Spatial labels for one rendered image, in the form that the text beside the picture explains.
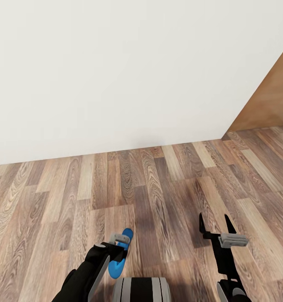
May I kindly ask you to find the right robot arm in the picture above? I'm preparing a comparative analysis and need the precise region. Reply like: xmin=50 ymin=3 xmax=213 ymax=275
xmin=199 ymin=213 xmax=252 ymax=302

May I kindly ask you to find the robot trunk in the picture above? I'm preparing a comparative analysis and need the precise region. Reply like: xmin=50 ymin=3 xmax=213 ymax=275
xmin=112 ymin=277 xmax=171 ymax=302

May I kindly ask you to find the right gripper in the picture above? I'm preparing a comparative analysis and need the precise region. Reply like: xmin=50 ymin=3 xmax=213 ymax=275
xmin=199 ymin=213 xmax=236 ymax=260

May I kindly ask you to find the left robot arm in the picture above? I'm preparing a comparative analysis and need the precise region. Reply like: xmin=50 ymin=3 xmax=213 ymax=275
xmin=52 ymin=232 xmax=130 ymax=302

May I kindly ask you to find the sandal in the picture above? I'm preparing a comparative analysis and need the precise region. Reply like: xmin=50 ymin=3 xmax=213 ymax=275
xmin=108 ymin=229 xmax=133 ymax=279

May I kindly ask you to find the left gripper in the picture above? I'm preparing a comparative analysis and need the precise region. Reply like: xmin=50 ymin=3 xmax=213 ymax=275
xmin=102 ymin=242 xmax=128 ymax=262

